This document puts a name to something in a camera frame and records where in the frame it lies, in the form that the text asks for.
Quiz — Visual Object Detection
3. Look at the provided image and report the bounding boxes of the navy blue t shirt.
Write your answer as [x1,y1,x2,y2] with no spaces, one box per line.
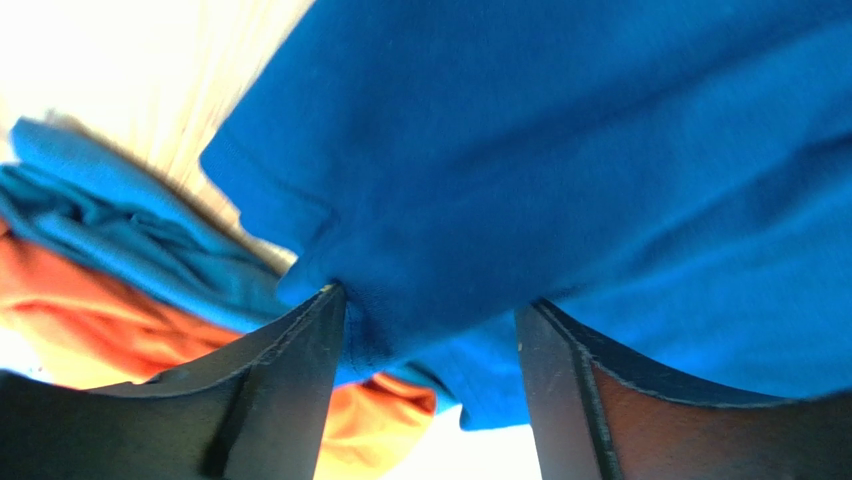
[200,1,851,429]

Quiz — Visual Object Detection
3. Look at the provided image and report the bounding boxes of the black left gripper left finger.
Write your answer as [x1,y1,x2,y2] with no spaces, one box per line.
[1,286,346,480]

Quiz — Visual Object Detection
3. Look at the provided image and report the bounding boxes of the blue folded shirt under orange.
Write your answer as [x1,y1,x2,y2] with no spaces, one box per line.
[1,118,290,333]

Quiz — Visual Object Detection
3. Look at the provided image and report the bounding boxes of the orange folded t shirt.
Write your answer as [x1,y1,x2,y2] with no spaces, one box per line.
[1,225,438,479]

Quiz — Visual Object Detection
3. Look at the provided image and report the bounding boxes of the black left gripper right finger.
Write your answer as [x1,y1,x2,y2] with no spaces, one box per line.
[515,301,851,480]

